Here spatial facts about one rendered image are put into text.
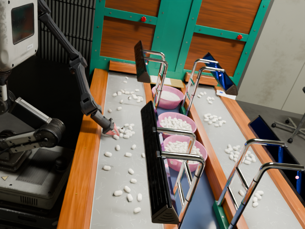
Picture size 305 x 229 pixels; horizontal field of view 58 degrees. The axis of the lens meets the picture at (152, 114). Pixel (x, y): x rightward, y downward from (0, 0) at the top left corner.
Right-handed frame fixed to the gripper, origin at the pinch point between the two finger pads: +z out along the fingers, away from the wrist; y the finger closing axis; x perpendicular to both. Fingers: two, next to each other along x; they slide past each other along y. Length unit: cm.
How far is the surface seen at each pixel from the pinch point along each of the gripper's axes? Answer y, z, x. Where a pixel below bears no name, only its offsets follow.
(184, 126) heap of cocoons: 21, 36, -28
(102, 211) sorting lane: -54, -3, 4
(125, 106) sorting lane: 37.6, 4.1, -2.3
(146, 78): 14.6, -10.8, -32.6
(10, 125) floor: 102, -29, 120
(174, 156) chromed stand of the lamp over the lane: -61, -10, -38
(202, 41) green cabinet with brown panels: 94, 24, -72
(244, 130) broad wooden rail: 21, 68, -58
